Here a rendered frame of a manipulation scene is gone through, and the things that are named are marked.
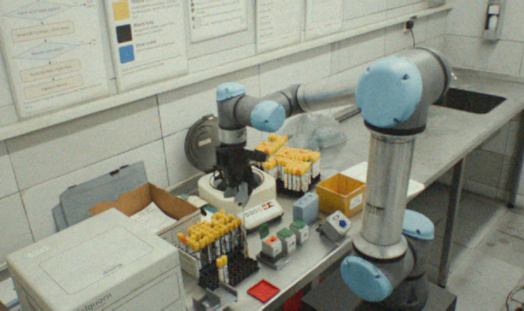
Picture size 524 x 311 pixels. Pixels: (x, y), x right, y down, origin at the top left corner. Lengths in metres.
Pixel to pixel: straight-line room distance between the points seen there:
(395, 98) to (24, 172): 1.11
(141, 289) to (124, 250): 0.10
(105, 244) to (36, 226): 0.53
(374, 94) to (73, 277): 0.69
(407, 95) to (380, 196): 0.23
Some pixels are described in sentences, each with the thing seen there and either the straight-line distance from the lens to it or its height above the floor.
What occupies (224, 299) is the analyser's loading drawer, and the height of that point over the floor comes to 0.91.
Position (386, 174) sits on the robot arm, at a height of 1.36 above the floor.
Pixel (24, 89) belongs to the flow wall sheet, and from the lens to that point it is 1.49.
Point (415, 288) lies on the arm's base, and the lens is 1.25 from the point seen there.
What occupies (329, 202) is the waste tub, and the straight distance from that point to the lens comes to 1.70.
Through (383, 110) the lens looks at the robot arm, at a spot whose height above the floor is 1.50.
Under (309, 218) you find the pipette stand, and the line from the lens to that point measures 1.63.
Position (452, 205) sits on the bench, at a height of 0.54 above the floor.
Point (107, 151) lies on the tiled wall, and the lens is 1.66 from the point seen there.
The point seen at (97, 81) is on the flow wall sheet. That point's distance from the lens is 1.58.
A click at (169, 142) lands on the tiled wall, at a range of 1.79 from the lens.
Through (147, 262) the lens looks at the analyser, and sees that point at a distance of 1.05.
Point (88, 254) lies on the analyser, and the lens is 1.12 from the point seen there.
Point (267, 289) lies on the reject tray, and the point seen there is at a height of 0.88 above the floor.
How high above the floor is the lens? 1.79
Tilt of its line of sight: 25 degrees down
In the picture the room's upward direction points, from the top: 3 degrees counter-clockwise
